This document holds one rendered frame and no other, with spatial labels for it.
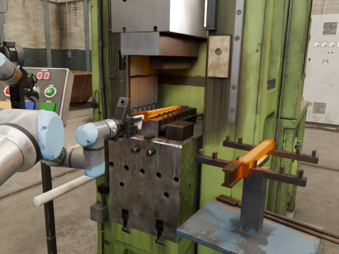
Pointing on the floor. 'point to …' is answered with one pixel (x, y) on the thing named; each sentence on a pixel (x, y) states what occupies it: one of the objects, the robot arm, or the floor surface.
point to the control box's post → (48, 208)
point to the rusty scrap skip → (80, 87)
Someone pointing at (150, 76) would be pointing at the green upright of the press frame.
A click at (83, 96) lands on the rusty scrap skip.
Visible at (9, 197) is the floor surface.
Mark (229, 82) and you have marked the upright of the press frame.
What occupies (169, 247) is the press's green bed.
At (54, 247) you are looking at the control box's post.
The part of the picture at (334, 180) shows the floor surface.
